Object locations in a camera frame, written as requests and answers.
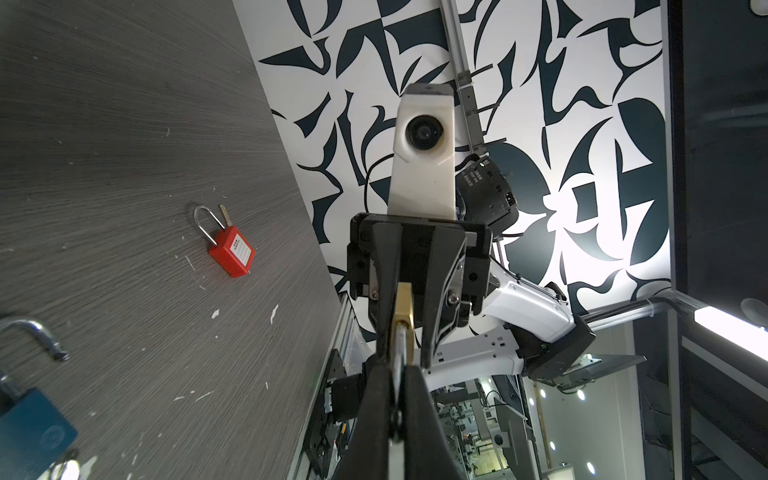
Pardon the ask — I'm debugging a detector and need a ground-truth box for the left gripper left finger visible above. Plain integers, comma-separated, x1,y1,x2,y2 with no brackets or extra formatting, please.
333,360,393,480

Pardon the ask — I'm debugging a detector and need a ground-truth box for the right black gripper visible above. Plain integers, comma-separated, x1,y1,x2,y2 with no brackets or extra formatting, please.
347,213,492,368

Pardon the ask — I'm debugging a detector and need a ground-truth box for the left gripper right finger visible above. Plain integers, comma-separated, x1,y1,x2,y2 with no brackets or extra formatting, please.
400,366,463,480

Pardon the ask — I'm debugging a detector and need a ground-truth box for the brass padlock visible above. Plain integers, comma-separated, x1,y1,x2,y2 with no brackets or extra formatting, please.
389,282,415,399

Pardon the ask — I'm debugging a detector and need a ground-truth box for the red padlock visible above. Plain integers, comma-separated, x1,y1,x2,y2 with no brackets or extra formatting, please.
193,205,254,278

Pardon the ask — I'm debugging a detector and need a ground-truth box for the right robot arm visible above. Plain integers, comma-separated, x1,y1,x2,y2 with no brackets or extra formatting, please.
348,158,642,392

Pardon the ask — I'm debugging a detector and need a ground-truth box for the ceiling light strip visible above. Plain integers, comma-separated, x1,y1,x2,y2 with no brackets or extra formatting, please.
694,306,768,360

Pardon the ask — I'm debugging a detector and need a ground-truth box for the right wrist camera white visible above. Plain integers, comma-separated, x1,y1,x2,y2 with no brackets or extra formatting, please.
387,83,457,221

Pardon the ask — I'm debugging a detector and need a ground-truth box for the grey wall hook rail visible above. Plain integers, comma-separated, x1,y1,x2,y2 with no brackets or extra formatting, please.
439,0,488,158

